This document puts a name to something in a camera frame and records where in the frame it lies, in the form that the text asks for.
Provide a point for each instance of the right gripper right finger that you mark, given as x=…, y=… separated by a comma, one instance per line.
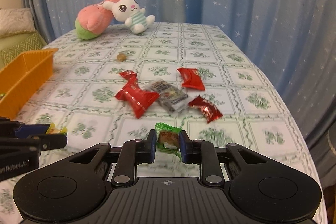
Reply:
x=202, y=153

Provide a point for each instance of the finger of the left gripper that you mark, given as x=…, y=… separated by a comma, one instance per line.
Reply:
x=16, y=129
x=15, y=146

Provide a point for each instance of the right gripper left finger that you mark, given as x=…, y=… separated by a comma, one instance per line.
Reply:
x=129, y=156

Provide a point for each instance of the yellow green candy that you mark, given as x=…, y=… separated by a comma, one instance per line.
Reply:
x=54, y=130

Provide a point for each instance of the dark red candy packet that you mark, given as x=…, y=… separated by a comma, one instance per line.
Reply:
x=207, y=108

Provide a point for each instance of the large red bow-shaped packet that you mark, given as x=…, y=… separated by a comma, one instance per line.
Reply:
x=140, y=100

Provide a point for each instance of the clear dark snack packet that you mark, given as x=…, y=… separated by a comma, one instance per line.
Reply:
x=172, y=99

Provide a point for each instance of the red snack packet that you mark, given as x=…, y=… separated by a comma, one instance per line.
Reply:
x=191, y=79

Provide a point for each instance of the small red candy packet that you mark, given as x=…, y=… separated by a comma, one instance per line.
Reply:
x=128, y=75

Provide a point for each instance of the orange plastic tray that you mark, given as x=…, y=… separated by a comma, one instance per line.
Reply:
x=21, y=78

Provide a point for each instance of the small brown candy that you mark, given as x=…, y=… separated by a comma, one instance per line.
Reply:
x=121, y=57

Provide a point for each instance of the white lace cushion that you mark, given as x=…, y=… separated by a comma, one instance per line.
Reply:
x=16, y=21

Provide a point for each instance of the pink star plush toy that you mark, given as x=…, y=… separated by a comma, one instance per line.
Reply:
x=93, y=20

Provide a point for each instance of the white bunny plush toy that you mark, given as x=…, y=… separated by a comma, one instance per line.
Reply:
x=130, y=13

